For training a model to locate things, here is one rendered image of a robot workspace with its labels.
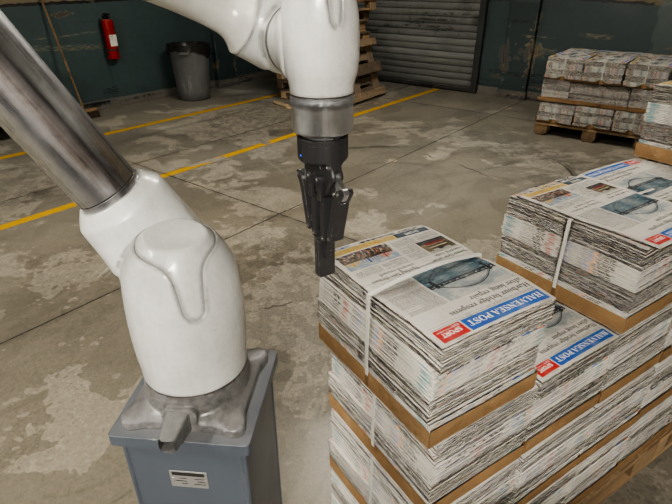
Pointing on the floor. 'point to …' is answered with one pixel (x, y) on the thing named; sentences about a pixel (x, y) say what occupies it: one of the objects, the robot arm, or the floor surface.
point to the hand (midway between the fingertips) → (324, 255)
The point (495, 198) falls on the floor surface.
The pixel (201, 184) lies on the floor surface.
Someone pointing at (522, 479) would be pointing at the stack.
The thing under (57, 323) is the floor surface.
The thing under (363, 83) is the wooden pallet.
